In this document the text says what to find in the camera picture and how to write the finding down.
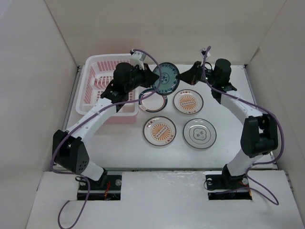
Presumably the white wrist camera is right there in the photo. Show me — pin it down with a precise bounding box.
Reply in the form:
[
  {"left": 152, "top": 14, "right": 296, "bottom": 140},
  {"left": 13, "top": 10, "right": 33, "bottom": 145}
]
[
  {"left": 130, "top": 49, "right": 146, "bottom": 70},
  {"left": 199, "top": 48, "right": 211, "bottom": 58}
]

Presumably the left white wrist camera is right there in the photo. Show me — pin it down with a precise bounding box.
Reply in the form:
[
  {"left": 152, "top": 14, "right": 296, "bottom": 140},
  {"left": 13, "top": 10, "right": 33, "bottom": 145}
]
[{"left": 130, "top": 49, "right": 146, "bottom": 70}]

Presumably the orange sunburst plate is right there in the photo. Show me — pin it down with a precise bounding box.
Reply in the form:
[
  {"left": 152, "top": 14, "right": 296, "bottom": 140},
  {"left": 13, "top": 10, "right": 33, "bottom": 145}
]
[
  {"left": 173, "top": 89, "right": 204, "bottom": 115},
  {"left": 142, "top": 116, "right": 177, "bottom": 147}
]

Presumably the orange sunburst plate upper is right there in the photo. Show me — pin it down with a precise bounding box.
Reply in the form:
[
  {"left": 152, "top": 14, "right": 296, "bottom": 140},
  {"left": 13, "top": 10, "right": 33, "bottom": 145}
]
[{"left": 173, "top": 89, "right": 204, "bottom": 115}]

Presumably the white grey pattern plate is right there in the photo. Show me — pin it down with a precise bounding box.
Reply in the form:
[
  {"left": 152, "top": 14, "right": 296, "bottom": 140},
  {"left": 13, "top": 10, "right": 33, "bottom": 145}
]
[{"left": 183, "top": 118, "right": 217, "bottom": 149}]

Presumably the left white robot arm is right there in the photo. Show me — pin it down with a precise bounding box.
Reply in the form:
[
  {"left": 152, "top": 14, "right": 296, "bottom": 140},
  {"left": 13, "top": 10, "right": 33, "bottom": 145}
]
[{"left": 52, "top": 62, "right": 160, "bottom": 189}]

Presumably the orange sunburst plate lower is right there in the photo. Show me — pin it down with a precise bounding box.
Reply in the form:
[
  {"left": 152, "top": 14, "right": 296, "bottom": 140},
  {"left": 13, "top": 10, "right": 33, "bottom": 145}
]
[{"left": 142, "top": 116, "right": 177, "bottom": 147}]

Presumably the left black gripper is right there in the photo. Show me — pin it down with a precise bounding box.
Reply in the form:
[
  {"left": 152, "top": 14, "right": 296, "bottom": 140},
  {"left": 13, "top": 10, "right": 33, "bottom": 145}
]
[{"left": 125, "top": 62, "right": 158, "bottom": 93}]

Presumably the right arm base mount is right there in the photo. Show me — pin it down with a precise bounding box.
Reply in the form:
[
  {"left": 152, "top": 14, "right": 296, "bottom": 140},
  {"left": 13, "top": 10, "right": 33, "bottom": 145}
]
[{"left": 204, "top": 174, "right": 252, "bottom": 200}]

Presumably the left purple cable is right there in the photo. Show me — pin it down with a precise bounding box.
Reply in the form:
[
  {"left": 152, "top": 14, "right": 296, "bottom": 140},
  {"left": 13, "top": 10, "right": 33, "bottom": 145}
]
[{"left": 49, "top": 49, "right": 167, "bottom": 229}]

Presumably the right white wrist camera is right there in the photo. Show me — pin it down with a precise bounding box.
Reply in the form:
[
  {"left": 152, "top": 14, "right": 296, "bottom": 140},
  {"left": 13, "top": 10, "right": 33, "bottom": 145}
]
[{"left": 199, "top": 48, "right": 211, "bottom": 58}]

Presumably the pink white dish rack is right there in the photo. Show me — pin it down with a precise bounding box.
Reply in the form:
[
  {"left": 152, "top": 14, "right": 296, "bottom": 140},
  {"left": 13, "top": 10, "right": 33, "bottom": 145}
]
[{"left": 76, "top": 54, "right": 139, "bottom": 125}]

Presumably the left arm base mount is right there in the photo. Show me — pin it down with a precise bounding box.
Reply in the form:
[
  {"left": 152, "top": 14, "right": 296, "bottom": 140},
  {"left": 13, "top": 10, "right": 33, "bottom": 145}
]
[{"left": 75, "top": 174, "right": 122, "bottom": 201}]

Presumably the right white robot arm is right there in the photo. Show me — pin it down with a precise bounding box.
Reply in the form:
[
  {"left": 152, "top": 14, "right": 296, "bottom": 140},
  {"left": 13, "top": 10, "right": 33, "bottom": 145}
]
[{"left": 176, "top": 59, "right": 278, "bottom": 190}]

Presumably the blue patterned small plate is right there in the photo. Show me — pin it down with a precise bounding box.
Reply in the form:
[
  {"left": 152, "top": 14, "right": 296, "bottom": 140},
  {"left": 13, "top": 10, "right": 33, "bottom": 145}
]
[{"left": 156, "top": 62, "right": 180, "bottom": 95}]

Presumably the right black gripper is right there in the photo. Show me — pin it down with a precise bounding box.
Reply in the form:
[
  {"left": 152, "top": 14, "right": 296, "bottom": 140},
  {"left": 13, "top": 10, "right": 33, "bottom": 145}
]
[{"left": 175, "top": 61, "right": 217, "bottom": 86}]

